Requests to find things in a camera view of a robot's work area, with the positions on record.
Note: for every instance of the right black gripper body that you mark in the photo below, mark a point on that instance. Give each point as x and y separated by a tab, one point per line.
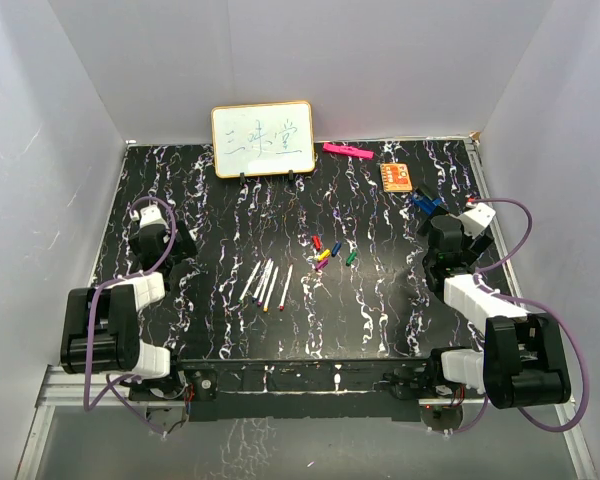
476	248

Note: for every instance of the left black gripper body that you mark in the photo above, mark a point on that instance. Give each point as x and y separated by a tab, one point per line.
182	250

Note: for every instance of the green pen cap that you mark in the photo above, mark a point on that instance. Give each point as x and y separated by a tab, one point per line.
351	258

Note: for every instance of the green pen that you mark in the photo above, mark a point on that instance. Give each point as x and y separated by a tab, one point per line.
249	281

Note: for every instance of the blue pen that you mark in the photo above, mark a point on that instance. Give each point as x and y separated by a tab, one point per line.
260	283

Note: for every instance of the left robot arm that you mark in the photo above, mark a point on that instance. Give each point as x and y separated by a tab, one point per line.
117	344

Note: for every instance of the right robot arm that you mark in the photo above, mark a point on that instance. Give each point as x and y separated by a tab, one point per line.
523	361

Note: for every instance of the yellow pen cap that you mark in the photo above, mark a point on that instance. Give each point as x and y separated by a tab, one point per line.
323	255

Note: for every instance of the yellow pen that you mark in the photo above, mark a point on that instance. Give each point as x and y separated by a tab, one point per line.
271	286

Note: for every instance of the purple pen cap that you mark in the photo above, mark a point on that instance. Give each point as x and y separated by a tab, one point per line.
322	264

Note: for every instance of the red pen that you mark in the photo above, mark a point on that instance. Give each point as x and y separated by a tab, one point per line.
286	288

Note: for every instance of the blue stapler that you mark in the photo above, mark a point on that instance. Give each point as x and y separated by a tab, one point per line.
426	200

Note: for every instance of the pink plastic clip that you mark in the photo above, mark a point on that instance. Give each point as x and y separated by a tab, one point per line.
347	151

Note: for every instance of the black front mounting bar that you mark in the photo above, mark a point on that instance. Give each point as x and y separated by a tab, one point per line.
299	389

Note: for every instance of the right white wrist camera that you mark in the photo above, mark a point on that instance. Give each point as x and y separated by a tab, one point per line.
476	218

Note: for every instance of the white board with yellow frame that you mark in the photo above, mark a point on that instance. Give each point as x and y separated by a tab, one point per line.
263	139

